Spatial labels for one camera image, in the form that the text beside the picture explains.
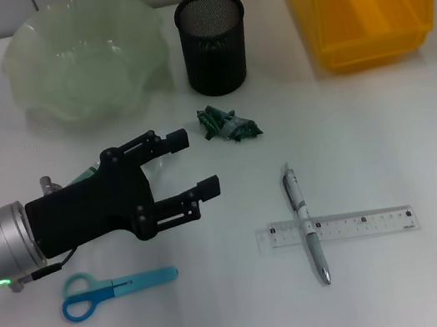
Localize blue scissors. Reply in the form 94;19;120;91
55;254;184;326

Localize clear plastic ruler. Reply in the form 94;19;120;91
254;197;421;258

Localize green plastic wrapper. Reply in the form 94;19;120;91
193;97;265;149

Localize clear water bottle green label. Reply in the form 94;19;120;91
60;145;178;199

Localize black mesh pen holder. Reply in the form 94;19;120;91
170;0;259;103

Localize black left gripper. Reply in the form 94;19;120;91
14;119;229;261

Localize left gripper cable with plug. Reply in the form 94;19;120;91
0;171;83;294

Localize pale green glass fruit plate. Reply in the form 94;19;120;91
0;0;180;139

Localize silver ballpoint pen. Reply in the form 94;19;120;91
278;158;334;290

